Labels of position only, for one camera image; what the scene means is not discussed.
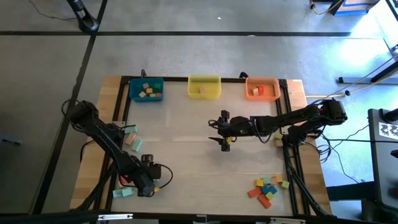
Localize black stand legs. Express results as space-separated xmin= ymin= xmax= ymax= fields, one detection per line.
xmin=338 ymin=52 xmax=398 ymax=85

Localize silver metal bracket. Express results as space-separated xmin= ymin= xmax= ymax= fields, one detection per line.
xmin=269 ymin=217 xmax=307 ymax=224
xmin=97 ymin=213 xmax=134 ymax=222

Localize grey equipment cart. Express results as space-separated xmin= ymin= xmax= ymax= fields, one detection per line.
xmin=368 ymin=107 xmax=398 ymax=215

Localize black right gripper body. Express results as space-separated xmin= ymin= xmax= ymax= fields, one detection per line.
xmin=228 ymin=116 xmax=254 ymax=138

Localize black floor tape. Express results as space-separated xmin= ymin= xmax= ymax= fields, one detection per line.
xmin=0 ymin=30 xmax=354 ymax=37
xmin=30 ymin=0 xmax=109 ymax=215

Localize grey floor object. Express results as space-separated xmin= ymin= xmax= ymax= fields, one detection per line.
xmin=0 ymin=133 xmax=23 ymax=147

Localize black aluminium table frame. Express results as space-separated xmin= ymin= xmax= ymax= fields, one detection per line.
xmin=111 ymin=75 xmax=308 ymax=217

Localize black stand foot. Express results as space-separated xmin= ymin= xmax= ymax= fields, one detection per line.
xmin=67 ymin=0 xmax=101 ymax=34

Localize black rig strut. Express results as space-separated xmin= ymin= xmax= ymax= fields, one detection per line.
xmin=283 ymin=146 xmax=332 ymax=218
xmin=73 ymin=161 xmax=121 ymax=215

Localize black rig beam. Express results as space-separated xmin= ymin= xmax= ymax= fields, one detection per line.
xmin=0 ymin=208 xmax=398 ymax=224

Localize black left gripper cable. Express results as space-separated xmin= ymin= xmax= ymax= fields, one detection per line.
xmin=157 ymin=164 xmax=174 ymax=190

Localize blue plastic bin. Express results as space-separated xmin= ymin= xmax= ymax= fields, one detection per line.
xmin=128 ymin=77 xmax=165 ymax=103

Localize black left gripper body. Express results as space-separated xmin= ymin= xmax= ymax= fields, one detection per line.
xmin=132 ymin=162 xmax=155 ymax=187

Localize blue wooden cart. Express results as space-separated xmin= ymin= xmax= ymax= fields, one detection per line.
xmin=328 ymin=0 xmax=381 ymax=17

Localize orange plastic bin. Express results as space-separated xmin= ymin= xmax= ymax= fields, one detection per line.
xmin=244 ymin=76 xmax=282 ymax=102

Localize yellow hanging cable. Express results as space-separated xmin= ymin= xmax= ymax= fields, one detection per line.
xmin=306 ymin=72 xmax=398 ymax=99

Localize black floor cables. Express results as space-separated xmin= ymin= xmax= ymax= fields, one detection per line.
xmin=310 ymin=124 xmax=398 ymax=185

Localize yellow plastic bin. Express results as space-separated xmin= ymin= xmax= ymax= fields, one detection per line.
xmin=187 ymin=74 xmax=223 ymax=101

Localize black white marker tag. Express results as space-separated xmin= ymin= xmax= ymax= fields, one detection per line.
xmin=377 ymin=121 xmax=398 ymax=141

